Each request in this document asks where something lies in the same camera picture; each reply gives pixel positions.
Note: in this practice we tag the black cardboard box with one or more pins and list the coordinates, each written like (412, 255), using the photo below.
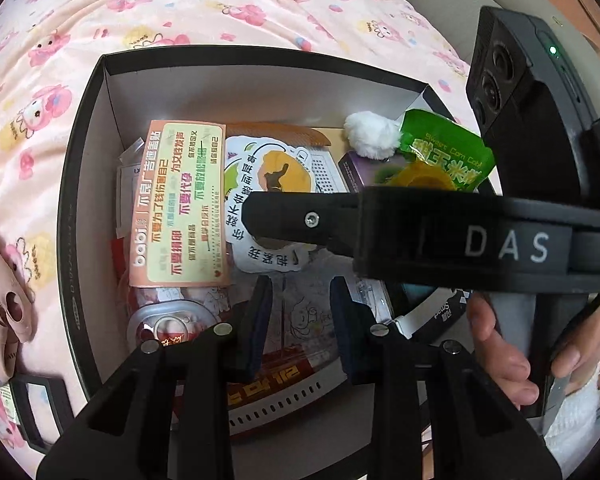
(230, 90)

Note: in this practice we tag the white sticker with yellow circle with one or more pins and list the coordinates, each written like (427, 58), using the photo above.
(245, 160)

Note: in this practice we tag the red drink can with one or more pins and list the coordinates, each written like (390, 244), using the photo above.
(170, 320)

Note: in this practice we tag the white fluffy pompom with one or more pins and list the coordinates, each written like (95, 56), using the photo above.
(372, 135)

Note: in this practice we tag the pink orange sticker sheet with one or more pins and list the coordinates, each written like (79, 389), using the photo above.
(180, 210)

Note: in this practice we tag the white printed packet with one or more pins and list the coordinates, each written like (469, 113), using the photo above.
(430, 317)

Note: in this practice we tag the green corn candy packet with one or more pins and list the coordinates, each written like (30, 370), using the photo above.
(445, 160)

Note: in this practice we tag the purple small box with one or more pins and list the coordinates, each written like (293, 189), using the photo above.
(355, 170)

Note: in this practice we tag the pink cartoon printed blanket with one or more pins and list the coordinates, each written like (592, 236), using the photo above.
(180, 10)

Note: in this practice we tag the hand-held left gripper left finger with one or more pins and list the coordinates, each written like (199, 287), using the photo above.
(260, 320)

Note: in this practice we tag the white card with dot grid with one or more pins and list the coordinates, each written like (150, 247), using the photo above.
(327, 172)

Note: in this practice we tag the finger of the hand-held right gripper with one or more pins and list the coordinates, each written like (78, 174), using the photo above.
(300, 217)

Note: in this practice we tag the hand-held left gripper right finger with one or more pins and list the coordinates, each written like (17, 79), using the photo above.
(342, 320)

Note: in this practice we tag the person's right hand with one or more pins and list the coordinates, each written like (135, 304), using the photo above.
(500, 360)

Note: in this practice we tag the wooden comb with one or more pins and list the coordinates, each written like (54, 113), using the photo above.
(300, 135)

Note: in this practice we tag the black rectangular frame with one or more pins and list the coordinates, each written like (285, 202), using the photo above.
(55, 400)

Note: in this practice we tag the clear plastic packet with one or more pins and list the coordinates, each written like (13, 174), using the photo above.
(127, 185)

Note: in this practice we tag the red printed packet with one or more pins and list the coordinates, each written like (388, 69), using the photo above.
(290, 375)

